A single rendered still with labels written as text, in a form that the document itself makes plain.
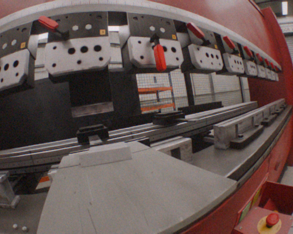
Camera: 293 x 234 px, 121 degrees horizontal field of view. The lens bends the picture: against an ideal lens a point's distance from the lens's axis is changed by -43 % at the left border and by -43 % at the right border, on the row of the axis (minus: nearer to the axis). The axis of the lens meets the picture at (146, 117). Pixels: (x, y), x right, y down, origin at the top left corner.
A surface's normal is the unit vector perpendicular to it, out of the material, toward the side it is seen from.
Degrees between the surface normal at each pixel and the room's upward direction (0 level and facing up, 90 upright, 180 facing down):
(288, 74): 90
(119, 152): 90
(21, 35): 90
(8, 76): 90
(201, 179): 0
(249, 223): 0
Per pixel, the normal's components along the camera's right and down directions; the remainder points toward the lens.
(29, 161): 0.42, 0.01
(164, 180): -0.15, -0.99
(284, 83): -0.90, 0.16
